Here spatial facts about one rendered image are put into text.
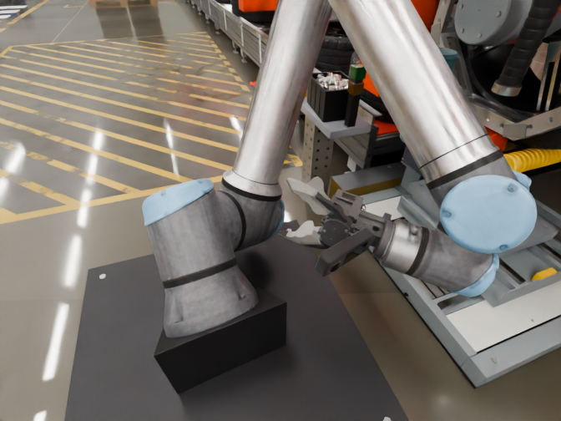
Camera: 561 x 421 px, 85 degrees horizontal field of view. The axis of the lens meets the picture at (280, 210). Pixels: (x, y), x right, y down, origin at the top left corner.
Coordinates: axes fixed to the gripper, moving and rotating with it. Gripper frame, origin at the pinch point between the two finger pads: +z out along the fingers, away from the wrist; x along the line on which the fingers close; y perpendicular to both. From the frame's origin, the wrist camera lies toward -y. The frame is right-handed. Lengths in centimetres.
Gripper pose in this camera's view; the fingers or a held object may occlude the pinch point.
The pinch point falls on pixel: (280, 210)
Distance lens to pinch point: 58.0
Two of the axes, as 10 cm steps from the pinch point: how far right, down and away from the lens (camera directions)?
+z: -9.2, -3.4, 1.9
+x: 0.9, -6.7, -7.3
